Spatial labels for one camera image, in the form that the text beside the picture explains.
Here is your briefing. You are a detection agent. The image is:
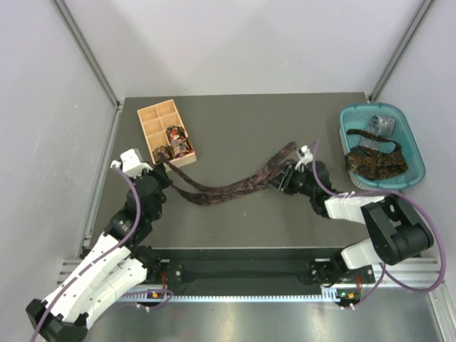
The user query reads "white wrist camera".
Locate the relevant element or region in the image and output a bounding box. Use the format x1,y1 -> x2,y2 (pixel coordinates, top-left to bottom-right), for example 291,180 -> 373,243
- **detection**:
294,145 -> 314,172
110,148 -> 153,178

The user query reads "dark purple patterned tie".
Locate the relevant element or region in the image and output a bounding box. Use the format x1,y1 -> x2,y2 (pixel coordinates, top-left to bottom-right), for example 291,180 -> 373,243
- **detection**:
161,142 -> 297,206

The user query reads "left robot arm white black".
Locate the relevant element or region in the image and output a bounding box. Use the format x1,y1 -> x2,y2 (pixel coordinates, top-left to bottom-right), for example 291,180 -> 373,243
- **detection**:
26,163 -> 172,341

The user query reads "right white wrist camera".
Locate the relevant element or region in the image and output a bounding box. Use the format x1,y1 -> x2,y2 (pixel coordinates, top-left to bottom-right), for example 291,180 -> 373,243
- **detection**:
294,145 -> 314,172

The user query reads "wooden compartment box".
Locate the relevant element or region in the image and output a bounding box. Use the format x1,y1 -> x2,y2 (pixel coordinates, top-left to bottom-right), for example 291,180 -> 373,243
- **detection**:
137,99 -> 197,167

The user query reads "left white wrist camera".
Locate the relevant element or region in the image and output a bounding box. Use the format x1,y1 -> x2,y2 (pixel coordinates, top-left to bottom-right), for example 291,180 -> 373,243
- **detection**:
110,148 -> 153,178

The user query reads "teal plastic basket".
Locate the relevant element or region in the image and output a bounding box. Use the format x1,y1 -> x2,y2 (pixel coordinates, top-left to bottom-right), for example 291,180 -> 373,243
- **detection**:
339,103 -> 426,190

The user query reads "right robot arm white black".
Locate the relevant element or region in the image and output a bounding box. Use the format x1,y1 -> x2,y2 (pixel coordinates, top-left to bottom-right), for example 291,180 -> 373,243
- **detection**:
267,162 -> 434,282

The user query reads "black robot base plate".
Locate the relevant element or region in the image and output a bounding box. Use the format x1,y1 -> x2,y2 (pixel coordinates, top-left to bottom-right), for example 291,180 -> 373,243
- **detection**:
145,247 -> 375,296

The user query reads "colourful rolled tie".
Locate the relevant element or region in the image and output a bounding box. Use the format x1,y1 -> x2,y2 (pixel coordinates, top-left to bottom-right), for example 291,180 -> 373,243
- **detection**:
166,125 -> 193,159

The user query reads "slotted cable duct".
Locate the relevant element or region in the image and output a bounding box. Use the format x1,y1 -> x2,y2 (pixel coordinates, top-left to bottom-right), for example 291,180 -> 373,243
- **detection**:
117,287 -> 361,304

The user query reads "brown patterned rolled tie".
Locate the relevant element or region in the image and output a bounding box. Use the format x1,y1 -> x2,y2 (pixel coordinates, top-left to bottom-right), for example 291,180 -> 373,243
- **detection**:
152,145 -> 173,164

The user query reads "aluminium frame post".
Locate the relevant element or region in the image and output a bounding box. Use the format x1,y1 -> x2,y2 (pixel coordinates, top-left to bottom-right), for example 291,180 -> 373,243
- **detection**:
51,0 -> 120,109
366,0 -> 436,103

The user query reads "purple cable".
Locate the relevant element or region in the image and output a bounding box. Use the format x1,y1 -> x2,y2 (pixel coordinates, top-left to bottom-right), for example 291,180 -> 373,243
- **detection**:
308,139 -> 448,295
30,169 -> 175,342

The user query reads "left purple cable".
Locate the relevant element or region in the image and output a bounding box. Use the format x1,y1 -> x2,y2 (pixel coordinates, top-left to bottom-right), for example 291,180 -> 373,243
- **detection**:
30,169 -> 175,342

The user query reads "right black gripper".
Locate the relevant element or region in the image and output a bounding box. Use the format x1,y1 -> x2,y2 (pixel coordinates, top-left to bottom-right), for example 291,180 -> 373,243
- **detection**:
266,162 -> 316,198

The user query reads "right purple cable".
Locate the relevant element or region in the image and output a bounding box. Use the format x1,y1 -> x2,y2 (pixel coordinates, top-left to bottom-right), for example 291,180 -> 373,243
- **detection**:
308,139 -> 448,295

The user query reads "right aluminium frame post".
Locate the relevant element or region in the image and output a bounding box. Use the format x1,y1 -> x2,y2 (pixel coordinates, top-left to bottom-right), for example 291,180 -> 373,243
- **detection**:
366,0 -> 436,103

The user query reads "left aluminium frame post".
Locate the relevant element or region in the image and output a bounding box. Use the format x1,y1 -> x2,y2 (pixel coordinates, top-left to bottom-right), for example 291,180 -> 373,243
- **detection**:
51,0 -> 120,109

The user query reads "grey patterned tie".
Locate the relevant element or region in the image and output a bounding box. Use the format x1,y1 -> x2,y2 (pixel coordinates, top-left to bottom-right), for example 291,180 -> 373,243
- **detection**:
359,115 -> 395,150

